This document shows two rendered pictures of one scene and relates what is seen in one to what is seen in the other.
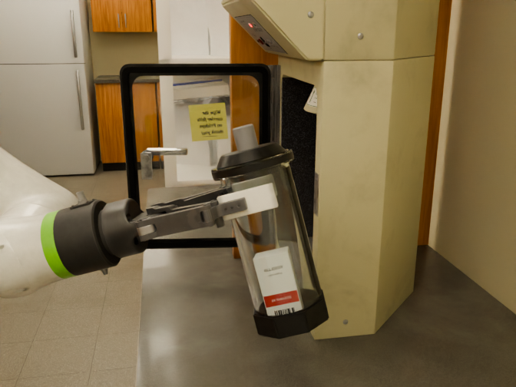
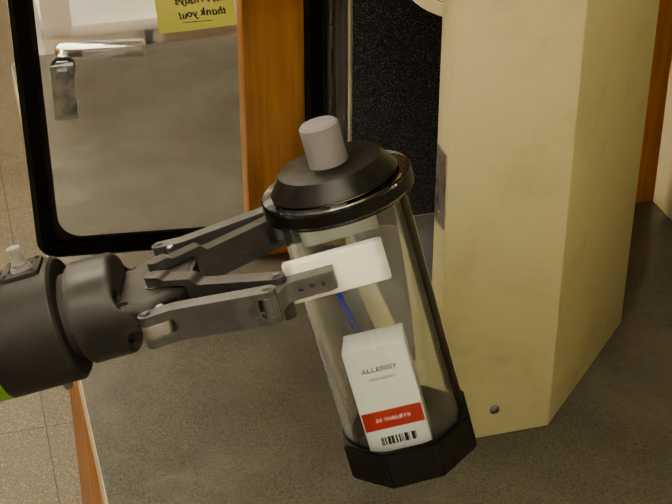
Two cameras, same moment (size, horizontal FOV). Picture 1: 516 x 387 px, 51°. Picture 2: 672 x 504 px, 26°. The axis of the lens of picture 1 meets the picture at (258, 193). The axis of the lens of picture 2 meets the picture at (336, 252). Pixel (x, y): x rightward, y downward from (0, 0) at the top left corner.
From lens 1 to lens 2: 0.40 m
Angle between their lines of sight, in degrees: 15
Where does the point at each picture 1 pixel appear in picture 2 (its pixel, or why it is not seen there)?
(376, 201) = (555, 194)
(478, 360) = not seen: outside the picture
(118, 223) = (99, 310)
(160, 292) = not seen: hidden behind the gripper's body
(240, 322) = (290, 415)
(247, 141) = (329, 154)
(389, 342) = (576, 442)
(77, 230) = (26, 328)
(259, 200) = (357, 269)
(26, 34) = not seen: outside the picture
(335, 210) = (477, 216)
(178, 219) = (218, 312)
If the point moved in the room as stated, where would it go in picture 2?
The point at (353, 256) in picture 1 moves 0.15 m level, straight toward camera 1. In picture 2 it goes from (510, 294) to (512, 397)
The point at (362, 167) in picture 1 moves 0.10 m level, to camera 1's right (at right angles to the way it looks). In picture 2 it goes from (529, 135) to (649, 130)
